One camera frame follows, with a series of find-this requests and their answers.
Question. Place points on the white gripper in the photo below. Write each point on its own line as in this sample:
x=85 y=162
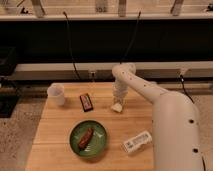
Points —
x=119 y=92

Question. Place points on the white sponge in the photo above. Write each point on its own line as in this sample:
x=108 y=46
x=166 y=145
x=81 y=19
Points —
x=117 y=107

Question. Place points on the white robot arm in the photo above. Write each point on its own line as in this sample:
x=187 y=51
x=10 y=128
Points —
x=176 y=141

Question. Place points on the dark snack bar packet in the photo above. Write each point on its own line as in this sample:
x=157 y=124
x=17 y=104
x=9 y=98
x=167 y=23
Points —
x=86 y=102

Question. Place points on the green plate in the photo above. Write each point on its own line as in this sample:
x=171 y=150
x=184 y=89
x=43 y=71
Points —
x=97 y=142

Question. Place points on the translucent plastic cup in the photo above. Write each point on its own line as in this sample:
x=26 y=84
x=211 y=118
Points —
x=55 y=93

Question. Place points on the brown food piece on plate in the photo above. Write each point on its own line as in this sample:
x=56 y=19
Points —
x=85 y=139

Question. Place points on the dark object at left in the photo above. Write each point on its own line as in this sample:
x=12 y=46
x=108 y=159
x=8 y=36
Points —
x=8 y=63

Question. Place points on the wall outlet left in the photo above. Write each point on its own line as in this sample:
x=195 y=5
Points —
x=92 y=74

